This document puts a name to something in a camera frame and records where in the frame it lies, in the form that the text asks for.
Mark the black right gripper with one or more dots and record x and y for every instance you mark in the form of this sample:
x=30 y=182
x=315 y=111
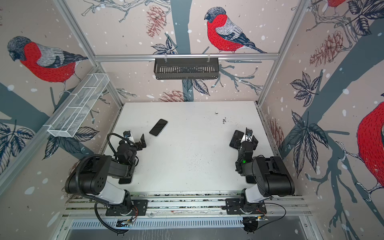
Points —
x=245 y=143

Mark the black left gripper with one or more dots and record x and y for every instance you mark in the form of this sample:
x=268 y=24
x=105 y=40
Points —
x=137 y=143

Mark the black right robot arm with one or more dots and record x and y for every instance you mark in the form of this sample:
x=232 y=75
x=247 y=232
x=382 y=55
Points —
x=269 y=176

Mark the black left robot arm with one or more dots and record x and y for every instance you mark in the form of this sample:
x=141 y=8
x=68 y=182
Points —
x=90 y=177

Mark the black phone right side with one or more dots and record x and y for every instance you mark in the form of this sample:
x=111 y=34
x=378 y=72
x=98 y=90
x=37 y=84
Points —
x=236 y=140

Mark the black phone lower left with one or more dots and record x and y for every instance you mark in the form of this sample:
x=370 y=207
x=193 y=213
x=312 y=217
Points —
x=124 y=181

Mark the white mesh tray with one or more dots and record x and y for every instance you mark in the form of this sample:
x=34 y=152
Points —
x=81 y=102

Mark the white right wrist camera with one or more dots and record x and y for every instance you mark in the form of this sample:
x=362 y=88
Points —
x=248 y=135

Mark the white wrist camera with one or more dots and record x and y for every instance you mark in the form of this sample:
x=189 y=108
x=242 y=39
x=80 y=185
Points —
x=128 y=136
x=248 y=135

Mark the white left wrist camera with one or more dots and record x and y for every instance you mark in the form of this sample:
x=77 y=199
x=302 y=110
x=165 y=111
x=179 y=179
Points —
x=128 y=136

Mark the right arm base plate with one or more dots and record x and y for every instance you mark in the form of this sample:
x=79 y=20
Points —
x=242 y=207

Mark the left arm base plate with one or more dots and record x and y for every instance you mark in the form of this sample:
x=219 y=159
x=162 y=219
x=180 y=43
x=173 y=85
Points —
x=131 y=208

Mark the aluminium mounting rail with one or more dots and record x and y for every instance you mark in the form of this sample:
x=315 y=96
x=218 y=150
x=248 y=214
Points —
x=203 y=205

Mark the black wire basket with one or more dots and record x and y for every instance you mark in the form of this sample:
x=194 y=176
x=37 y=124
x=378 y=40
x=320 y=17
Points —
x=186 y=69

